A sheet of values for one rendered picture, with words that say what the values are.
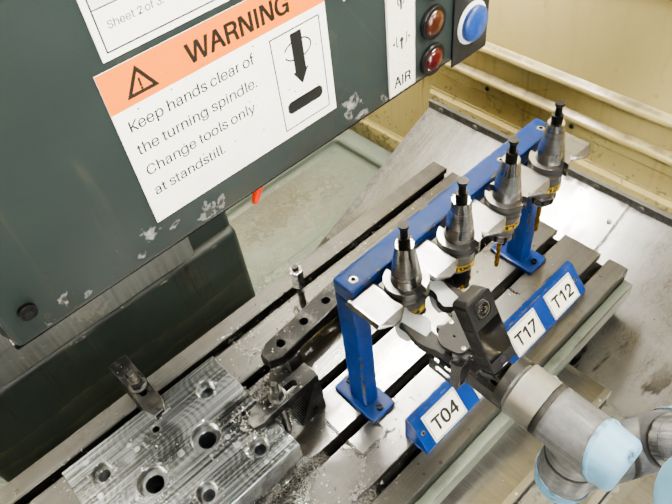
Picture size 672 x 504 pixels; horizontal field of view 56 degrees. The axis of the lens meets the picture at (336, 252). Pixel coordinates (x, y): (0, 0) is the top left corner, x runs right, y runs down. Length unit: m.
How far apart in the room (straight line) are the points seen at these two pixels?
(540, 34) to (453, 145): 0.38
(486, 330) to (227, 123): 0.48
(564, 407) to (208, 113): 0.56
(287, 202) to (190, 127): 1.54
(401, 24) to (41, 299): 0.31
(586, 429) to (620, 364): 0.64
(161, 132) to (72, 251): 0.09
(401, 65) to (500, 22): 1.03
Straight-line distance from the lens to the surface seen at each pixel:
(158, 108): 0.38
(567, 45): 1.45
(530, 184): 1.02
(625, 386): 1.43
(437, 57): 0.53
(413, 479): 1.07
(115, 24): 0.35
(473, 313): 0.77
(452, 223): 0.88
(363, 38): 0.47
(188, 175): 0.41
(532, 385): 0.81
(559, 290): 1.23
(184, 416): 1.07
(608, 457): 0.80
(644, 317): 1.46
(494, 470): 1.24
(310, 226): 1.84
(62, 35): 0.34
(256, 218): 1.90
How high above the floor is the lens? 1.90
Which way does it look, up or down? 48 degrees down
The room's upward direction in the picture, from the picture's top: 8 degrees counter-clockwise
